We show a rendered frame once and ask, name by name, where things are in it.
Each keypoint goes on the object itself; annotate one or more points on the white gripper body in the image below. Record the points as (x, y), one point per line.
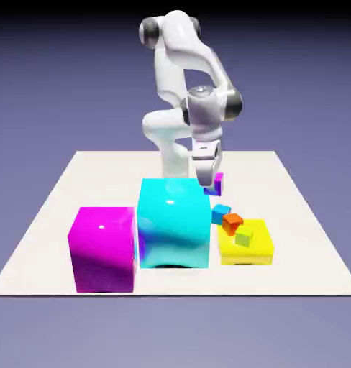
(204, 169)

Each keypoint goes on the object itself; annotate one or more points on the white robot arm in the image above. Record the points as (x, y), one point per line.
(169, 86)

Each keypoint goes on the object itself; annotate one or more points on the small purple cube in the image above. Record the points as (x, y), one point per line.
(218, 184)

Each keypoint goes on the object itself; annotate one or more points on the small blue cube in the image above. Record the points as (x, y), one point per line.
(218, 214)

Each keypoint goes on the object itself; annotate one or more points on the small orange cube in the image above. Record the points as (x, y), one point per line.
(231, 222)

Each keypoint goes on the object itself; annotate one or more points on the small yellow-green cube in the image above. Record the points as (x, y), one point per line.
(244, 238)

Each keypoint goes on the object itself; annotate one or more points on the large cyan box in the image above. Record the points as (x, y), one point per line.
(172, 221)

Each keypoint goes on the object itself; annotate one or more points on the large yellow box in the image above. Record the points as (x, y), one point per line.
(247, 247)

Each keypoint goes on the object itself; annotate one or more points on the large magenta box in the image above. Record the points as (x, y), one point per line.
(102, 247)

